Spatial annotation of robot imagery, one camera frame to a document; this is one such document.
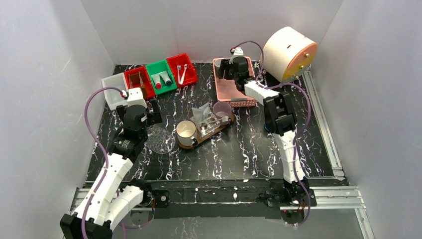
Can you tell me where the pink cap toothpaste tube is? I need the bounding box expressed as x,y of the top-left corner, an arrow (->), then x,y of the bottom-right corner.
152,74 -> 162,90

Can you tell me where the blue cap toothpaste tube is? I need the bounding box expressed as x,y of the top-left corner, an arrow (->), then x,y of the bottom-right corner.
160,71 -> 173,86

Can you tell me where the orange cap toothpaste tube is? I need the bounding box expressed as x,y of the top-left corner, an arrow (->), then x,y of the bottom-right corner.
192,107 -> 204,125

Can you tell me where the purple mug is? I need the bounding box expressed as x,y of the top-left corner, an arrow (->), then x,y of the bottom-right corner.
212,102 -> 232,120

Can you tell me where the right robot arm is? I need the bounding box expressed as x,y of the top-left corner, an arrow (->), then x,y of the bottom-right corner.
213,56 -> 311,203

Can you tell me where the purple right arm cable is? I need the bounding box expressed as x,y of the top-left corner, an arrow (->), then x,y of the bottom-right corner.
230,41 -> 312,227

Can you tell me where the right red plastic bin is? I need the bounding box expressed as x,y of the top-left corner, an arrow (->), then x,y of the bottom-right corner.
166,53 -> 198,88

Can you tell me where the white plastic bin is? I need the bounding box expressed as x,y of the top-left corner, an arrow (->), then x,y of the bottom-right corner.
102,73 -> 128,110

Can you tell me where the white cylindrical appliance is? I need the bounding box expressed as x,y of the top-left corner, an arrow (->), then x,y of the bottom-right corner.
261,26 -> 318,84

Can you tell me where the red plastic bin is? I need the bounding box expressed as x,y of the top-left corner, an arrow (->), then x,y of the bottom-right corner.
124,66 -> 156,100
166,53 -> 198,88

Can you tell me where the pink perforated basket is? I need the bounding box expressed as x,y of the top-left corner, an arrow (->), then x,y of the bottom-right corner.
212,58 -> 257,108

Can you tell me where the white ribbed mug black rim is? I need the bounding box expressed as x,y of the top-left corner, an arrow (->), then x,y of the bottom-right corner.
176,120 -> 197,147

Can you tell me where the brown oval wooden tray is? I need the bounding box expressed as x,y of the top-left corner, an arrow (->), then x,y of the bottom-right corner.
177,114 -> 234,149

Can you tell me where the white toothbrush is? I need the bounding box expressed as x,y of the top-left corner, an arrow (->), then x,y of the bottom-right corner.
178,64 -> 188,85
177,65 -> 182,84

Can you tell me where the clear textured square holder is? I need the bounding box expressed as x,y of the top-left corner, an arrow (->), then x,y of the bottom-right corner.
190,113 -> 220,138

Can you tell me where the beige toothbrush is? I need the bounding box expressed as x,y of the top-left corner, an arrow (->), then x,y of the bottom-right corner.
201,117 -> 231,126

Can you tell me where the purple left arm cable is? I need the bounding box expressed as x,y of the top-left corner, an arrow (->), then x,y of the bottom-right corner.
81,87 -> 127,239

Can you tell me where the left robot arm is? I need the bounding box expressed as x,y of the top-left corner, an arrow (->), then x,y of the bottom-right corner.
60,100 -> 162,239

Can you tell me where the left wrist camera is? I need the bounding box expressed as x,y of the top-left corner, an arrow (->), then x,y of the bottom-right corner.
121,87 -> 147,108

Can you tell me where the green plastic bin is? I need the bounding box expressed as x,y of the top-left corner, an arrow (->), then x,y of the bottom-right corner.
146,60 -> 177,95

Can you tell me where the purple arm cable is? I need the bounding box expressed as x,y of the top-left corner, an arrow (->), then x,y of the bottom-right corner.
230,41 -> 312,227
81,87 -> 127,239

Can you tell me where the brown wooden holder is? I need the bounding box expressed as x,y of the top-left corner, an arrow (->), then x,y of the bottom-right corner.
128,72 -> 147,98

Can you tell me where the black cap toothpaste tube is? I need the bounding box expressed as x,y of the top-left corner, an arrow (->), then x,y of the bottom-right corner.
198,103 -> 210,121

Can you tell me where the left red plastic bin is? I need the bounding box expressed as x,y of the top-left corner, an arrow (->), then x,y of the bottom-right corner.
124,66 -> 156,100

